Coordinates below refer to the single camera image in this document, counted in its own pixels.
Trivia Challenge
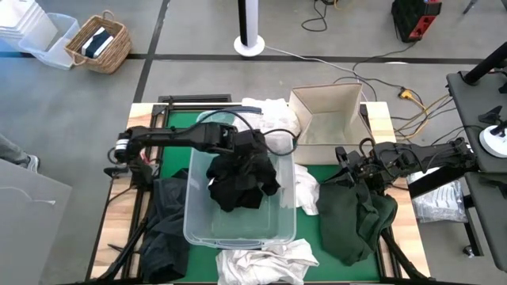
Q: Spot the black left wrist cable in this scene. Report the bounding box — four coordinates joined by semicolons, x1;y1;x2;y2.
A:
193;108;299;158

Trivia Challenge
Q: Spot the grey flat board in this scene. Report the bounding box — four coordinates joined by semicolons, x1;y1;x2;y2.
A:
0;158;73;285

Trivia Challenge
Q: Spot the black and red rack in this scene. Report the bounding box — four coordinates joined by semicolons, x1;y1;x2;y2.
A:
391;0;444;44

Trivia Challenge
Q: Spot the black metal bar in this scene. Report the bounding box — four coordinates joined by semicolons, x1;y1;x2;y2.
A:
158;93;233;105

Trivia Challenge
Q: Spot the person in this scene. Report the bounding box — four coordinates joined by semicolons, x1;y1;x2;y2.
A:
0;133;40;174

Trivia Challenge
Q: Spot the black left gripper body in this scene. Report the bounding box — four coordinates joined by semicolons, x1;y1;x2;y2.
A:
231;128;269;159

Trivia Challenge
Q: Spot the clear plastic tub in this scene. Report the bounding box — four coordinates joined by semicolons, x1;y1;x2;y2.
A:
17;12;81;70

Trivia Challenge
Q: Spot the green table mat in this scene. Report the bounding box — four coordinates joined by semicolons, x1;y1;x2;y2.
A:
160;110;381;283

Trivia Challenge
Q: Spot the white tower fan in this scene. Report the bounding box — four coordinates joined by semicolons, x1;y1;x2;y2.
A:
233;0;266;58

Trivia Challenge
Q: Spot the black support beam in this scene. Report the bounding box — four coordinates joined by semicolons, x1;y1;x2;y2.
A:
407;158;482;200

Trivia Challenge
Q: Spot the black slanted pole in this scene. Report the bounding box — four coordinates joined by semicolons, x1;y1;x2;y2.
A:
462;41;507;86

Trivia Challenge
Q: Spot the navy and white box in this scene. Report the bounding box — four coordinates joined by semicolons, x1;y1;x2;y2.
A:
81;26;115;59

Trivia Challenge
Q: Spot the small white garment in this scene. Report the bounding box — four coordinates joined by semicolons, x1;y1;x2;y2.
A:
276;161;321;217

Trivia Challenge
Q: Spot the dark green garment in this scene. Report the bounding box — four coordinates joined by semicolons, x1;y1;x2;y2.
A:
315;173;399;267

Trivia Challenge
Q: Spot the clear plastic storage bin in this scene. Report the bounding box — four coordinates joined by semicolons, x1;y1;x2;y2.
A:
182;105;298;250

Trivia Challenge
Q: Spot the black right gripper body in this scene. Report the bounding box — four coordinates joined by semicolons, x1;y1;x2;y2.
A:
350;152;383;187

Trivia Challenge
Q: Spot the dark charcoal garment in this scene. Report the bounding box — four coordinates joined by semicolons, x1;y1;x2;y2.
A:
138;168;191;284

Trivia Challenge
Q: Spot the woven wicker basket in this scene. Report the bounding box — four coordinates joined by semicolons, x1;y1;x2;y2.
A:
64;10;132;75

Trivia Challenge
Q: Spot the black mount bracket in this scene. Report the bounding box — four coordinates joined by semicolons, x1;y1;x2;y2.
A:
478;104;507;138

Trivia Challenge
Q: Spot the clear bag of white items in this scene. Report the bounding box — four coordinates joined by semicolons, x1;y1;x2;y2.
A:
407;165;468;225

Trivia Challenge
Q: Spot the open cardboard box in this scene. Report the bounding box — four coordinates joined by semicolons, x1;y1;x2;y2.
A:
288;82;376;165

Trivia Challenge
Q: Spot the black floor cable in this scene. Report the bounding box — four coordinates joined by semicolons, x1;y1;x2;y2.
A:
300;0;330;32

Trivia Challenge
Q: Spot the yellow cable with plug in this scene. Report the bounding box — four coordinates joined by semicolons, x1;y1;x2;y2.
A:
395;89;452;139

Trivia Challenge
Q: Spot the black side table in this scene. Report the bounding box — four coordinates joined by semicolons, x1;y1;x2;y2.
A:
446;70;507;274

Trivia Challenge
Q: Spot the white fan cable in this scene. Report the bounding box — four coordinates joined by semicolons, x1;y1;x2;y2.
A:
264;45;377;102

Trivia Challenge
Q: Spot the black aluminium table frame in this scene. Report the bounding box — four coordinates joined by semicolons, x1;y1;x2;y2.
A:
89;101;431;285

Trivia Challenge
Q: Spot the black garment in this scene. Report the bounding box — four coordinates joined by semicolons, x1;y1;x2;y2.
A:
205;152;281;213

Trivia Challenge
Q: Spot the stack of white lids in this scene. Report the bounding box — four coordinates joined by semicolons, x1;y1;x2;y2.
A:
0;0;59;52

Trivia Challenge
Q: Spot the large white garment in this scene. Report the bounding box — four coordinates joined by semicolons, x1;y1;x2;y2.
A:
215;238;320;285

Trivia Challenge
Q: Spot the white round device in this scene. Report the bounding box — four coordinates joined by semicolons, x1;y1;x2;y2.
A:
478;124;507;159

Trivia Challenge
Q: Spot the white crumpled garment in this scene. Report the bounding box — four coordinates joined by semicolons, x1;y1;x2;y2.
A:
231;97;302;155

